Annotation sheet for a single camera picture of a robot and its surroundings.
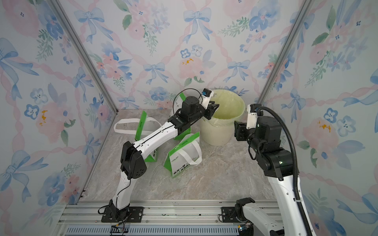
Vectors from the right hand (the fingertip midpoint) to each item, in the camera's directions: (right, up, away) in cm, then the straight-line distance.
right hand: (243, 120), depth 63 cm
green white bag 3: (-24, -15, +8) cm, 30 cm away
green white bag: (-49, -3, +15) cm, 52 cm away
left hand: (-8, +10, +14) cm, 19 cm away
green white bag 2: (-25, -7, +22) cm, 34 cm away
